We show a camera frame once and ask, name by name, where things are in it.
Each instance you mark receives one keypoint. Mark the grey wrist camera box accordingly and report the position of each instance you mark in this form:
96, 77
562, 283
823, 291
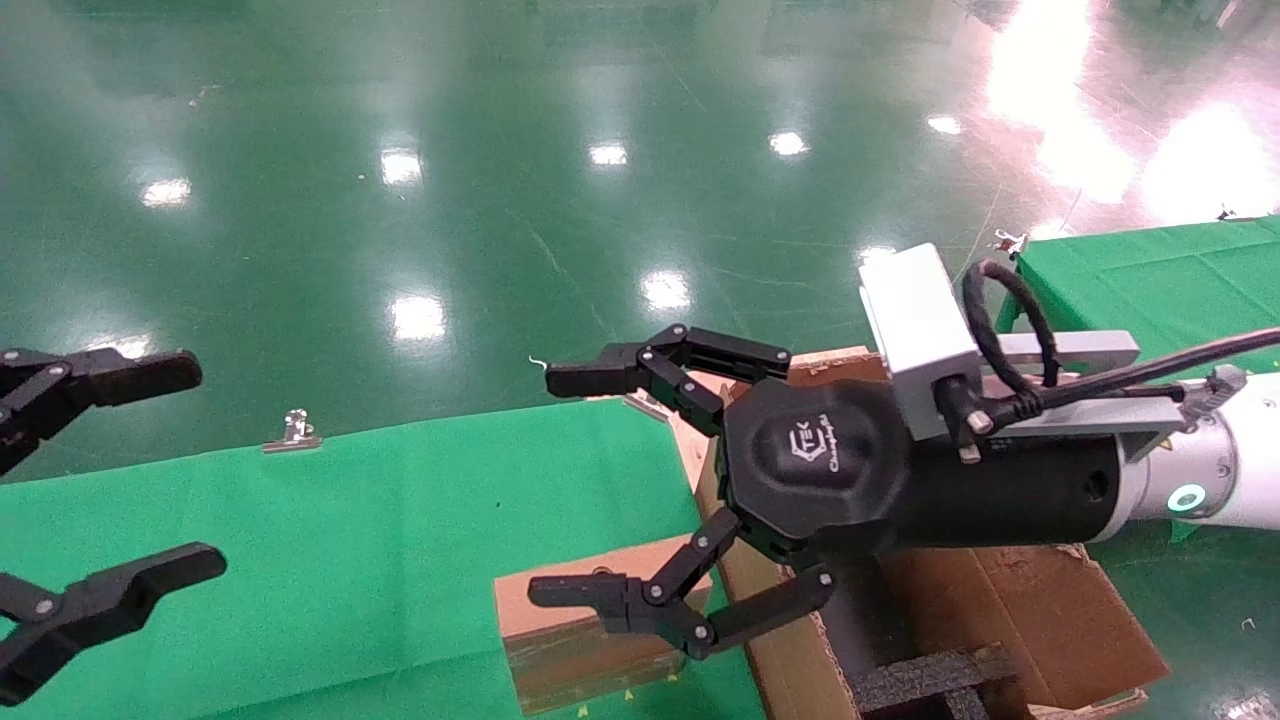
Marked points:
920, 330

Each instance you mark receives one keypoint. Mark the black foam insert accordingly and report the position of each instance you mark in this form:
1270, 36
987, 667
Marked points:
930, 680

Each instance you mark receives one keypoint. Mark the large open cardboard carton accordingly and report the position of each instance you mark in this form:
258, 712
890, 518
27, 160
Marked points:
1040, 610

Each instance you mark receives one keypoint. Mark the silver camera mounting bracket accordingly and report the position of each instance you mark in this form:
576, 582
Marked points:
1080, 415

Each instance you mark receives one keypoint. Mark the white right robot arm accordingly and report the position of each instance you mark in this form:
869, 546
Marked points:
1245, 455

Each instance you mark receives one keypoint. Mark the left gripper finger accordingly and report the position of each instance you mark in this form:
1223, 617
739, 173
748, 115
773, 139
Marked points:
110, 596
110, 378

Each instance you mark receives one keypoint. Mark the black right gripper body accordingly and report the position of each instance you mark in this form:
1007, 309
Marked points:
850, 490

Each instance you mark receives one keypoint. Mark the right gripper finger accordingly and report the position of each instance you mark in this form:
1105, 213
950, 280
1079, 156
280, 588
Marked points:
640, 603
640, 367

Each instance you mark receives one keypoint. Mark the green cloth with hanging corner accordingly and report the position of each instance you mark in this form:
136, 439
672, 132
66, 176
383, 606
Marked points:
1150, 280

